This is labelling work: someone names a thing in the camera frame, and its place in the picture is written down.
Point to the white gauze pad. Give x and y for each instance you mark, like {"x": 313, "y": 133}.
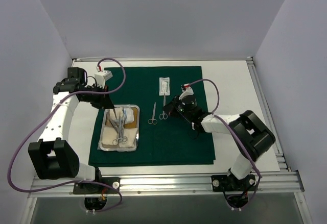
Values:
{"x": 109, "y": 135}

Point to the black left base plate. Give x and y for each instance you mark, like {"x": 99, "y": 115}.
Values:
{"x": 109, "y": 185}

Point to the steel scissors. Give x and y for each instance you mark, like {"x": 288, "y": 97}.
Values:
{"x": 153, "y": 120}
{"x": 163, "y": 115}

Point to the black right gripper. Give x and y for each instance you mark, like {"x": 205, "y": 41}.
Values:
{"x": 175, "y": 105}

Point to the aluminium right side rail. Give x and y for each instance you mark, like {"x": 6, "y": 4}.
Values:
{"x": 278, "y": 150}

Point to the aluminium rail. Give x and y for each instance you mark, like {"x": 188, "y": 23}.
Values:
{"x": 276, "y": 182}
{"x": 278, "y": 150}

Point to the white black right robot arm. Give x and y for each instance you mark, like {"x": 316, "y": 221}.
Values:
{"x": 252, "y": 137}

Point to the aluminium front rail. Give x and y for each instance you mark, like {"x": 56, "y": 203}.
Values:
{"x": 276, "y": 182}

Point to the dark green surgical cloth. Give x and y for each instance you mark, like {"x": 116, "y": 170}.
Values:
{"x": 169, "y": 142}

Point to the blue striped gauze packet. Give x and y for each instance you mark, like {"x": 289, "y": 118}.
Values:
{"x": 128, "y": 114}

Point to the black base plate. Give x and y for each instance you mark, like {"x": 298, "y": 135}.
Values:
{"x": 230, "y": 183}
{"x": 109, "y": 185}

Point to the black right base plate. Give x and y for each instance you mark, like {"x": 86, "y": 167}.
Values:
{"x": 230, "y": 183}

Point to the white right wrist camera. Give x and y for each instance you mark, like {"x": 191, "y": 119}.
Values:
{"x": 186, "y": 91}

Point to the stainless steel instrument tray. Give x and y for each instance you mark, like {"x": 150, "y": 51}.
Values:
{"x": 114, "y": 114}

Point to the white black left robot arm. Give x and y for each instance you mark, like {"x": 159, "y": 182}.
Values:
{"x": 52, "y": 156}

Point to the white suture packet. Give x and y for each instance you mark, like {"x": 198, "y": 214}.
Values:
{"x": 164, "y": 86}

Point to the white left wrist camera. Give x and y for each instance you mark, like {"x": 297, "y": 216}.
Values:
{"x": 101, "y": 77}

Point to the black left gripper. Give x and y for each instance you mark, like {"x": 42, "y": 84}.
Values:
{"x": 102, "y": 97}

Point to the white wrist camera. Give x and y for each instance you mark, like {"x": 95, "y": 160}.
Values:
{"x": 186, "y": 91}
{"x": 101, "y": 77}

